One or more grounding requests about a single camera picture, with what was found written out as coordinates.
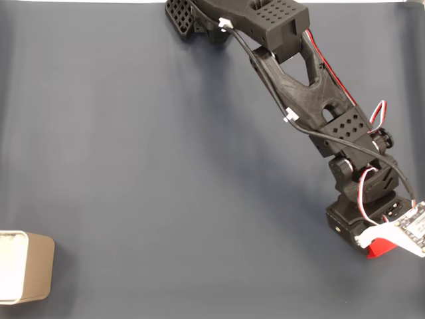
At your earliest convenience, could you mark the black camera cable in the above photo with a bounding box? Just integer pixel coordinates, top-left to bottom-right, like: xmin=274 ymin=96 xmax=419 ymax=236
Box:
xmin=228 ymin=25 xmax=418 ymax=207

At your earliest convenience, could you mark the red white black servo cable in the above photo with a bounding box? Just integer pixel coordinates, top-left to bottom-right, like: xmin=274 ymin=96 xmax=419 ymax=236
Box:
xmin=304 ymin=29 xmax=389 ymax=134

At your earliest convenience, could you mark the white looping servo cable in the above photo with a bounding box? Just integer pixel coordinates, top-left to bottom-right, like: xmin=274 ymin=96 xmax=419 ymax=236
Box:
xmin=359 ymin=167 xmax=391 ymax=225

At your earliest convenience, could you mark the dark grey table mat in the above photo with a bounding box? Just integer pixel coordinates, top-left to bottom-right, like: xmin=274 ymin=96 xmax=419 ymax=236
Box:
xmin=0 ymin=2 xmax=425 ymax=319

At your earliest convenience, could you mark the red cube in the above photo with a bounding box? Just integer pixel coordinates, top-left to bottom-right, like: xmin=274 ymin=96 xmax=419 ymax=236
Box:
xmin=366 ymin=237 xmax=398 ymax=260

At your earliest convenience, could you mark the beige box with white inside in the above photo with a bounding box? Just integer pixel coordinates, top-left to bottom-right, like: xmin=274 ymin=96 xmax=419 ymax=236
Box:
xmin=0 ymin=230 xmax=56 ymax=306

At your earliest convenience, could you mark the white wrist camera board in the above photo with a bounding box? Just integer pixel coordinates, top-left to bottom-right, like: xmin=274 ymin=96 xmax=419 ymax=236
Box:
xmin=354 ymin=200 xmax=425 ymax=259

